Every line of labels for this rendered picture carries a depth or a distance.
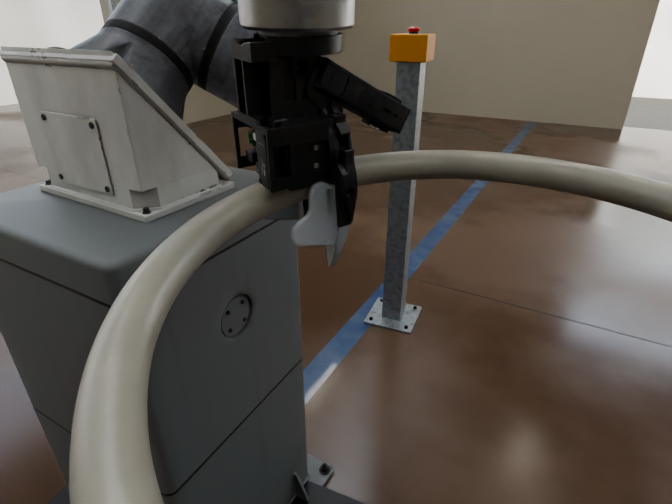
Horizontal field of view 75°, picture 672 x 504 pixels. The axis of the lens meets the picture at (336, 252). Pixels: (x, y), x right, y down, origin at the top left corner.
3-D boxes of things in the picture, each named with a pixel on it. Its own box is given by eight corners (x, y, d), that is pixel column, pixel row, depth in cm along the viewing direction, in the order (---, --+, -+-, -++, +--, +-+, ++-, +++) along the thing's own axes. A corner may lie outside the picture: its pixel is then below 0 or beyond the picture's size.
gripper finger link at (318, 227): (289, 279, 43) (274, 187, 40) (339, 261, 46) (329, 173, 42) (305, 289, 41) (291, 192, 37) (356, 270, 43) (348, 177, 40)
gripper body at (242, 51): (236, 173, 42) (220, 32, 36) (314, 157, 46) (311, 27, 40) (274, 202, 36) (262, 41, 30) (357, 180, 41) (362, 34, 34)
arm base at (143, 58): (33, 64, 67) (68, 15, 70) (134, 142, 82) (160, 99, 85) (95, 55, 56) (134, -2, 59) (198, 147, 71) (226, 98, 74)
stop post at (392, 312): (421, 308, 193) (451, 31, 143) (410, 334, 176) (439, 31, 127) (378, 298, 200) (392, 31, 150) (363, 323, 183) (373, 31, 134)
